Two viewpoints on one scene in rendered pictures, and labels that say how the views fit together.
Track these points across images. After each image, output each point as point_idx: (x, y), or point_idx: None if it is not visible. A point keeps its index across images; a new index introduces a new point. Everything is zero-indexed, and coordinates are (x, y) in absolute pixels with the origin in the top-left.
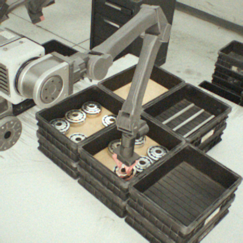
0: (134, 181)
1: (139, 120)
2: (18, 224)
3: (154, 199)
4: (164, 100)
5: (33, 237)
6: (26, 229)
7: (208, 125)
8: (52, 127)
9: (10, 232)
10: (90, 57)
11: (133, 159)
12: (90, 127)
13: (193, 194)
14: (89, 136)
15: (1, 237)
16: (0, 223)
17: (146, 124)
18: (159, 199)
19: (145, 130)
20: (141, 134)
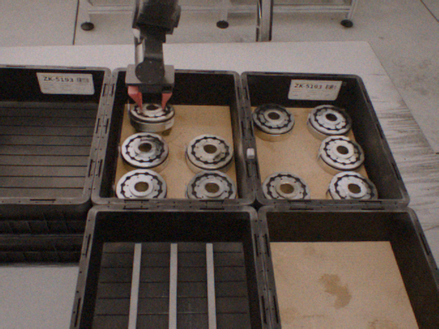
0: (108, 77)
1: (138, 15)
2: (217, 64)
3: (80, 128)
4: (257, 307)
5: (189, 65)
6: (204, 66)
7: (76, 293)
8: (306, 72)
9: (214, 56)
10: None
11: (130, 71)
12: (302, 166)
13: (24, 175)
14: (247, 95)
15: (215, 49)
16: (233, 55)
17: (142, 60)
18: (73, 132)
19: (135, 61)
20: (134, 51)
